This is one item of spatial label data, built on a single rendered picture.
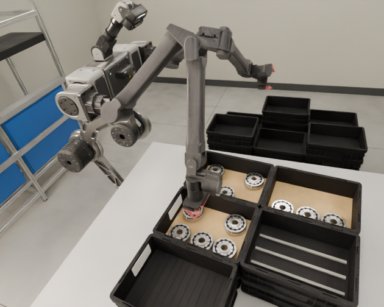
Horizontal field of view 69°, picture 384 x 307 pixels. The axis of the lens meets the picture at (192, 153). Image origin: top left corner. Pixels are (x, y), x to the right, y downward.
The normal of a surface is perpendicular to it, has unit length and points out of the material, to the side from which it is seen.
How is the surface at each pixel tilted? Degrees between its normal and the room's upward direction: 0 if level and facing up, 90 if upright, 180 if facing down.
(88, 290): 0
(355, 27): 90
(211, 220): 0
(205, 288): 0
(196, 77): 64
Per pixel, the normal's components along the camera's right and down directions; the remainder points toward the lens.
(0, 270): -0.11, -0.77
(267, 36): -0.34, 0.62
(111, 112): -0.36, 0.21
